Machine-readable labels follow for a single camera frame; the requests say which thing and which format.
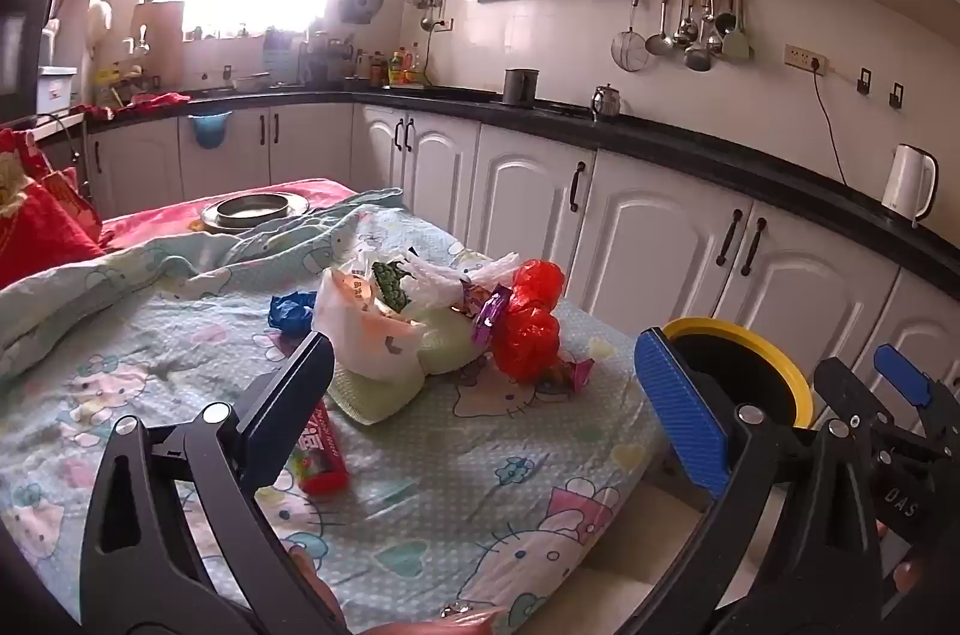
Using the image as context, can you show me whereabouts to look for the metal mesh strainer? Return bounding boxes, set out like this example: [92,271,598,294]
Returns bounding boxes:
[611,0,650,70]

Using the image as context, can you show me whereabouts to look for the black power cable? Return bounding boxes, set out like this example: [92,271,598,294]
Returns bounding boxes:
[814,73,852,186]

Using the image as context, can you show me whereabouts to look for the black kitchen countertop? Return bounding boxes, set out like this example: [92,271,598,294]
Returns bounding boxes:
[82,84,960,299]

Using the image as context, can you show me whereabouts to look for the wooden cutting board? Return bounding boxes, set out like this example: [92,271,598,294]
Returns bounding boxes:
[131,1,185,55]

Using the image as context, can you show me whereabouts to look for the dark metal pot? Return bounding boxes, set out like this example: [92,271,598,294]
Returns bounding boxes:
[502,68,539,107]

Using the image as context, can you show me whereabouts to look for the pink bed sheet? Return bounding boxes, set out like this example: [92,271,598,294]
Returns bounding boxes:
[97,179,353,250]

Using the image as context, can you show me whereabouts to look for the green printed plastic bag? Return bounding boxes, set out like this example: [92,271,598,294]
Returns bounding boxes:
[367,249,466,314]

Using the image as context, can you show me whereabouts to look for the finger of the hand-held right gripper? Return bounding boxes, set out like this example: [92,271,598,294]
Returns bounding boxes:
[874,342,960,449]
[814,356,901,449]

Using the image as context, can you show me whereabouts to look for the wall power socket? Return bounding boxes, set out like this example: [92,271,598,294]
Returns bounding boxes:
[784,43,828,76]

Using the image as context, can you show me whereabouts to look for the cartoon cat printed blanket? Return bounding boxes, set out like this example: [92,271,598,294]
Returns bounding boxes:
[0,187,668,635]

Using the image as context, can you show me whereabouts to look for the group of condiment bottles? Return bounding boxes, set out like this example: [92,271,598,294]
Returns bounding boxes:
[386,46,425,85]

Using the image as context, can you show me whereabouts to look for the pink candy wrapper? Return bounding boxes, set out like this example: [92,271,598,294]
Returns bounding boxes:
[536,357,597,396]

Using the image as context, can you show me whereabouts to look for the row of hanging kitchen utensils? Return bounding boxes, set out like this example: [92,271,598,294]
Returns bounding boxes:
[645,0,764,74]

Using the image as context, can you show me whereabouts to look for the red plastic bag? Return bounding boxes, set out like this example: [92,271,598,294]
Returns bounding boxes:
[491,260,567,381]

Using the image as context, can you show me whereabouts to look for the yellow-rimmed black trash bin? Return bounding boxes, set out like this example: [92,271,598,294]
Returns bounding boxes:
[664,318,815,430]

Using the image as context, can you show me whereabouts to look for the white electric kettle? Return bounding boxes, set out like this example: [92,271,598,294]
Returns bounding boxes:
[881,144,940,224]

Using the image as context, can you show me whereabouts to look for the purple snack wrapper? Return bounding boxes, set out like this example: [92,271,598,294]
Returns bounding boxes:
[469,282,515,347]

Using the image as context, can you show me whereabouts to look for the steel teapot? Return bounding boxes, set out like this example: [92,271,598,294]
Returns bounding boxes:
[591,84,622,124]

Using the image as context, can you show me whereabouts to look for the person's right hand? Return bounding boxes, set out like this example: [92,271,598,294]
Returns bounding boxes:
[892,560,942,610]

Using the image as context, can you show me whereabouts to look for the white base cabinets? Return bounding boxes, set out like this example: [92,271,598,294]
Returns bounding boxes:
[86,99,960,434]

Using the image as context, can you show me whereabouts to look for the blue hanging plastic bin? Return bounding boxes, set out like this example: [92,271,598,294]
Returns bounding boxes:
[187,112,233,148]

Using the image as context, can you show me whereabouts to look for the red cloth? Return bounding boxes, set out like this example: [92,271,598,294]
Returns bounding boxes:
[82,93,192,121]

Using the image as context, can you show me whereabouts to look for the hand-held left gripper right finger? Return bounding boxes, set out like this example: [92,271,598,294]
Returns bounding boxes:
[634,327,890,635]

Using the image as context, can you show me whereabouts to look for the light green packet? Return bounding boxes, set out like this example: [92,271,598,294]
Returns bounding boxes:
[326,305,496,430]

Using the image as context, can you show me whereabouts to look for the white plastic bag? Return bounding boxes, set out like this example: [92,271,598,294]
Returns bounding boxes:
[311,264,425,377]

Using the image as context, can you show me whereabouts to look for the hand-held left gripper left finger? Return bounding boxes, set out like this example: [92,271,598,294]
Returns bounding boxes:
[79,331,346,635]

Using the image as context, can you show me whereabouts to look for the red snack packet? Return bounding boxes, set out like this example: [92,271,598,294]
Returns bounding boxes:
[289,399,350,495]

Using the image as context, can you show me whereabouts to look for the metal plate with bowl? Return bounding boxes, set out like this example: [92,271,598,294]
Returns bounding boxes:
[201,192,310,233]

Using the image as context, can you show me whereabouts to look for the blue plastic bag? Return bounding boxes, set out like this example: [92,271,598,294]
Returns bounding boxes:
[268,290,320,336]

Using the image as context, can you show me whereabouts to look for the white storage box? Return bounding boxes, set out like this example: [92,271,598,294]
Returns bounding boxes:
[37,65,80,115]

